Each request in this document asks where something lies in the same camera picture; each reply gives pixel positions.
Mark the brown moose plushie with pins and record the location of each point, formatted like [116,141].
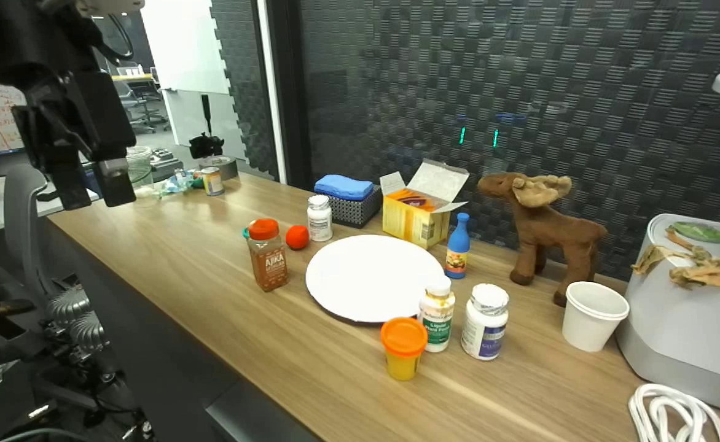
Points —
[540,227]

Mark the orange lid yellow tub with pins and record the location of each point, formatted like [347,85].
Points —
[403,341]

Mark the green label pill bottle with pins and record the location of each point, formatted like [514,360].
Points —
[436,313]

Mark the orange lid spice jar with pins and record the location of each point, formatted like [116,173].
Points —
[267,254]

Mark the orange plush ball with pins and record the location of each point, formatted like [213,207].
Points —
[297,236]

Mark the blue glue bottle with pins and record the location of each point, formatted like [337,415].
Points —
[458,247]

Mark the white paper cup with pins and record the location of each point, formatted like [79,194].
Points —
[590,314]

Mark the white paper plate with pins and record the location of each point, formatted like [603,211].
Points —
[370,279]

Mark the small white pill bottle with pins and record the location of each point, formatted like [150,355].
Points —
[320,216]

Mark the blue label white bottle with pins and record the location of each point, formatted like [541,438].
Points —
[484,319]

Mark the blue folded cloth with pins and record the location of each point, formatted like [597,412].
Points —
[343,188]

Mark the grey white appliance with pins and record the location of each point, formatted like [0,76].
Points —
[673,306]

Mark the yellow open cardboard box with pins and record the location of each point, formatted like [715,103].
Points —
[419,209]

